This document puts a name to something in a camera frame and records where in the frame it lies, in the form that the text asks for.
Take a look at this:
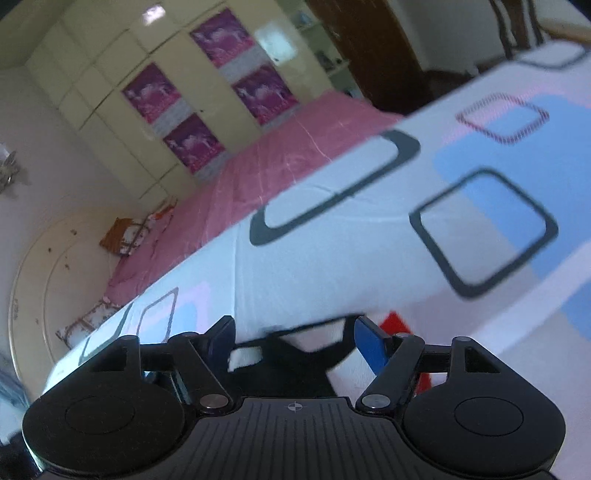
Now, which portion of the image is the purple wall poster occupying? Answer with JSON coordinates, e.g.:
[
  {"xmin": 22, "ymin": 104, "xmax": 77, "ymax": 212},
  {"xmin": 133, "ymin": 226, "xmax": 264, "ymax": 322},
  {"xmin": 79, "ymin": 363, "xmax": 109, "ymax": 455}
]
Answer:
[
  {"xmin": 231, "ymin": 65, "xmax": 298, "ymax": 125},
  {"xmin": 164, "ymin": 114, "xmax": 227, "ymax": 174},
  {"xmin": 189, "ymin": 8, "xmax": 257, "ymax": 68},
  {"xmin": 121, "ymin": 64, "xmax": 183, "ymax": 124}
]

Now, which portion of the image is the pink bed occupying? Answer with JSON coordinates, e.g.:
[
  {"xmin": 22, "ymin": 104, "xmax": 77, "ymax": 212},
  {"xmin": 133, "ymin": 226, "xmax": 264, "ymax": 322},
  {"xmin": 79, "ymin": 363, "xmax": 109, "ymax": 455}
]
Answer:
[{"xmin": 104, "ymin": 90, "xmax": 404, "ymax": 308}]

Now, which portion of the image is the wooden chair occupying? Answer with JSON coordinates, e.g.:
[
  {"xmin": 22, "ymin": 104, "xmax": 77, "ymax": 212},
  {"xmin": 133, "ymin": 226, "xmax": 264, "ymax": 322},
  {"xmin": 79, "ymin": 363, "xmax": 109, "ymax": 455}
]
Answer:
[{"xmin": 489, "ymin": 0, "xmax": 546, "ymax": 58}]

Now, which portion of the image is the white patterned pillow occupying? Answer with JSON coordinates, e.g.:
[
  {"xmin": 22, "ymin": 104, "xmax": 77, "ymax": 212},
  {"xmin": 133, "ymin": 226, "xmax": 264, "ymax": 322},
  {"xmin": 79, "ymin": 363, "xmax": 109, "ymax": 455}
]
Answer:
[{"xmin": 119, "ymin": 211, "xmax": 168, "ymax": 257}]

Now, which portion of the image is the cream wardrobe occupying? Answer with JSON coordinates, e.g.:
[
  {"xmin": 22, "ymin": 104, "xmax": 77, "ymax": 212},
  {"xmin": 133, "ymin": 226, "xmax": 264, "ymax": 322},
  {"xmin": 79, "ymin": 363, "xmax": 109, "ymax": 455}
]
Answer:
[{"xmin": 0, "ymin": 0, "xmax": 352, "ymax": 199}]

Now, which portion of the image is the floral pillow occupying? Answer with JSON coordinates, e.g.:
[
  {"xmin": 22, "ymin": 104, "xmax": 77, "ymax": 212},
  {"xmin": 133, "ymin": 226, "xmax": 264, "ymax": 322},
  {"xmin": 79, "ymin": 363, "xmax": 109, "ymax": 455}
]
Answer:
[{"xmin": 55, "ymin": 298, "xmax": 123, "ymax": 347}]

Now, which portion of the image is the brown wooden door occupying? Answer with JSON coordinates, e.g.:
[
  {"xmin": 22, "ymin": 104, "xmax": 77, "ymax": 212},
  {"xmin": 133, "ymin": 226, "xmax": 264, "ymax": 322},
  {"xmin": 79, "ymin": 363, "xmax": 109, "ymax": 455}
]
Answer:
[{"xmin": 307, "ymin": 0, "xmax": 467, "ymax": 116}]

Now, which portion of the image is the orange pillow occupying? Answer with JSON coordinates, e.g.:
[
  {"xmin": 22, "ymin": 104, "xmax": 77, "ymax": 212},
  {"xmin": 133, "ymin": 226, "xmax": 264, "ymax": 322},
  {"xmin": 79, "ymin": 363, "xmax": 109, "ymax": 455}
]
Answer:
[{"xmin": 99, "ymin": 217, "xmax": 144, "ymax": 254}]

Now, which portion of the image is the striped knit sweater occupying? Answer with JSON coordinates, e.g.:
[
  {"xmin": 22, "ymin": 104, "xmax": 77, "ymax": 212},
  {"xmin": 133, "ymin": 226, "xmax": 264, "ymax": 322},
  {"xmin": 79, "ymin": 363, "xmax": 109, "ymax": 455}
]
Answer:
[{"xmin": 226, "ymin": 311, "xmax": 435, "ymax": 400}]

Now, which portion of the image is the glass wall lamp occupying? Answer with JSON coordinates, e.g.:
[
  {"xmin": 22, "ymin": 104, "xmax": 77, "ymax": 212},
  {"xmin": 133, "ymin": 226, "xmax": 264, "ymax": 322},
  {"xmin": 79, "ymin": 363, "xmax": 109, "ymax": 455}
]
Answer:
[{"xmin": 0, "ymin": 144, "xmax": 21, "ymax": 195}]

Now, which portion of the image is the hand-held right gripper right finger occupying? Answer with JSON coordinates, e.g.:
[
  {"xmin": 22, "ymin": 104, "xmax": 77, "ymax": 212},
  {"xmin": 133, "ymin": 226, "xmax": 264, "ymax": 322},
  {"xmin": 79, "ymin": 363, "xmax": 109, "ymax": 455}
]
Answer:
[{"xmin": 353, "ymin": 316, "xmax": 509, "ymax": 411}]

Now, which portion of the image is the cream corner shelf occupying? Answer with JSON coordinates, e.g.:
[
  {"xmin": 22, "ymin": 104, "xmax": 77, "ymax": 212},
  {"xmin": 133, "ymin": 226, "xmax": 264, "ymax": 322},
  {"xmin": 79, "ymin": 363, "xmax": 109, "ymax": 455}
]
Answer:
[{"xmin": 295, "ymin": 0, "xmax": 356, "ymax": 93}]

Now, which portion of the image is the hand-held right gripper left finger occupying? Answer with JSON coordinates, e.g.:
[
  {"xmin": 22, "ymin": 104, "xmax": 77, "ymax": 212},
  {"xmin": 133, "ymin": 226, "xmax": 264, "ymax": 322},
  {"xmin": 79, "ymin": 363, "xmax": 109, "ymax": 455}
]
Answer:
[{"xmin": 83, "ymin": 316, "xmax": 238, "ymax": 411}]

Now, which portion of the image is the wooden bed frame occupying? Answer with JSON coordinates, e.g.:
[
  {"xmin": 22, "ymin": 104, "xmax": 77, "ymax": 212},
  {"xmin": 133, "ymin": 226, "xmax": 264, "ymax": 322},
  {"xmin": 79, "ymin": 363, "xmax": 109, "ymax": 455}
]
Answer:
[{"xmin": 540, "ymin": 14, "xmax": 591, "ymax": 40}]

